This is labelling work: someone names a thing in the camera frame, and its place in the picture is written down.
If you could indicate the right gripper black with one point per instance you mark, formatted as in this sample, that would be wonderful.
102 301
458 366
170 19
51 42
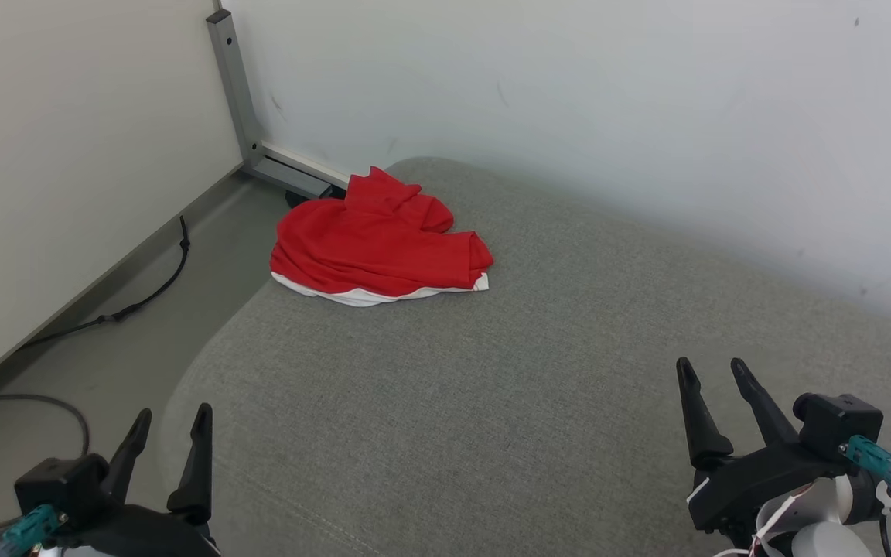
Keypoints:
755 487

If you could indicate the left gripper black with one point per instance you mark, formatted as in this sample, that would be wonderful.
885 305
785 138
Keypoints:
136 538

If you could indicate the red garment with white hem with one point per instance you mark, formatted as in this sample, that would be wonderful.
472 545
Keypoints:
368 247

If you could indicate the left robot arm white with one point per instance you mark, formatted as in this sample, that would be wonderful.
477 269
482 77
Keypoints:
66 552

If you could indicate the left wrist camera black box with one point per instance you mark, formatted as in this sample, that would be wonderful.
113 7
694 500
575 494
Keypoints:
59 487

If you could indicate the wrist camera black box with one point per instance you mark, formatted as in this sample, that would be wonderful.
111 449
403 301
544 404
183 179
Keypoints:
840 422
59 487

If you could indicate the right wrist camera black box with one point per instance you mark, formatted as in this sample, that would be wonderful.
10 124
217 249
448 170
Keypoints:
840 422

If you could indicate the grey metal frame leg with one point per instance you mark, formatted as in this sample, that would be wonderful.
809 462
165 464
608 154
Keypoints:
233 93

